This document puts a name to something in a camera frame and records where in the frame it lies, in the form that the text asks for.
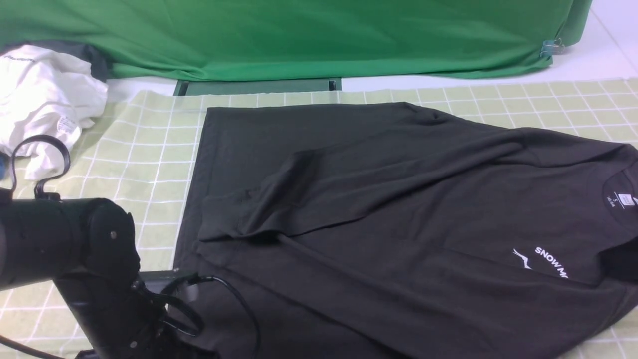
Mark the black gripper one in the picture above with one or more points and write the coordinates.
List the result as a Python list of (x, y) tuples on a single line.
[(137, 320)]

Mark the dark gray long-sleeve top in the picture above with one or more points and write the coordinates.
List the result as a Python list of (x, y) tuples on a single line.
[(393, 231)]

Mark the light green checked tablecloth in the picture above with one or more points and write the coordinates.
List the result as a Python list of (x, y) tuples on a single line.
[(141, 154)]

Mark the blue object at edge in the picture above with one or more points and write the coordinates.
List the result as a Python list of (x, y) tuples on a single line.
[(3, 166)]

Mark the crumpled white garment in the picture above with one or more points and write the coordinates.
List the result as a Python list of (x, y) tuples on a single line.
[(44, 92)]

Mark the dark gray garment behind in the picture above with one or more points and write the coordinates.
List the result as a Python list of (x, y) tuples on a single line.
[(101, 64)]

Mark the green backdrop cloth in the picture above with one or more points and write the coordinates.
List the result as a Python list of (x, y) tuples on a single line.
[(235, 40)]

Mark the teal binder clip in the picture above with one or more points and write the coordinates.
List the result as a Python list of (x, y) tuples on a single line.
[(552, 47)]

